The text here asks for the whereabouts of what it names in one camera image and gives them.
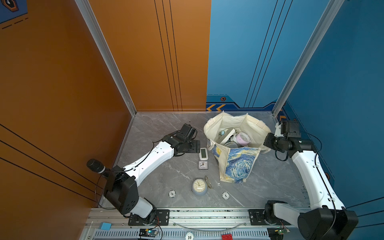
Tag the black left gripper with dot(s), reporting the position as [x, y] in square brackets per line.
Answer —
[196, 146]

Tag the small black square clock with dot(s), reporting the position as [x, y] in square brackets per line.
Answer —
[203, 165]

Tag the pink round alarm clock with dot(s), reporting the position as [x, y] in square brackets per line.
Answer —
[242, 139]

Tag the black microphone on stand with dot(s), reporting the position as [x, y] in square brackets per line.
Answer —
[99, 168]

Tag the left white round marker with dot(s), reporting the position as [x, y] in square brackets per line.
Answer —
[172, 193]

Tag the white round marker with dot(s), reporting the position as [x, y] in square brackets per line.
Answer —
[172, 193]
[226, 195]

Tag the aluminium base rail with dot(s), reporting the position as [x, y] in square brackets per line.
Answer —
[204, 223]

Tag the right white round marker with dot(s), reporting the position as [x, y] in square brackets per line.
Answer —
[226, 195]

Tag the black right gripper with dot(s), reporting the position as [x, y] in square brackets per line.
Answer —
[267, 140]

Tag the blue beige-face alarm clock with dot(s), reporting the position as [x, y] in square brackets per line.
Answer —
[201, 186]

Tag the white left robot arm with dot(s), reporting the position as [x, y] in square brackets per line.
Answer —
[122, 184]

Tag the red block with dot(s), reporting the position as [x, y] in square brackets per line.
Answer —
[227, 237]

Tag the cream canvas bag blue print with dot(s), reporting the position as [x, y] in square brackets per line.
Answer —
[235, 165]

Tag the green circuit board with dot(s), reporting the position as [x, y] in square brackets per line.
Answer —
[148, 233]

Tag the white number ten tag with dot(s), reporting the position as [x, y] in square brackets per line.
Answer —
[189, 236]

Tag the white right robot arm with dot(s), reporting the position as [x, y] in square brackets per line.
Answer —
[327, 219]

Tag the small white digital clock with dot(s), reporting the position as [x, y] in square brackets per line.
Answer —
[203, 154]

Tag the blue sticky pad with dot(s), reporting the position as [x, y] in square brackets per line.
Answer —
[105, 226]

